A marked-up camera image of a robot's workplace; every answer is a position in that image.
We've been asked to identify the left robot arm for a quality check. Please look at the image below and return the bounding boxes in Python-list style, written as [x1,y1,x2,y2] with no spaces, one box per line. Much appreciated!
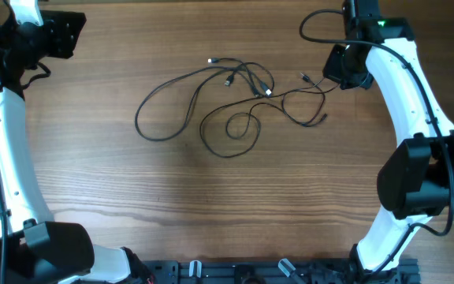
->
[0,1,154,283]

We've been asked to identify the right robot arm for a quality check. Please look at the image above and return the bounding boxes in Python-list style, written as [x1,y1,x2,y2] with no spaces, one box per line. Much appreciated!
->
[323,1,454,283]

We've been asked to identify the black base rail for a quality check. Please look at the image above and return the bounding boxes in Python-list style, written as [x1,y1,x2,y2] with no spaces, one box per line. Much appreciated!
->
[69,258,421,284]

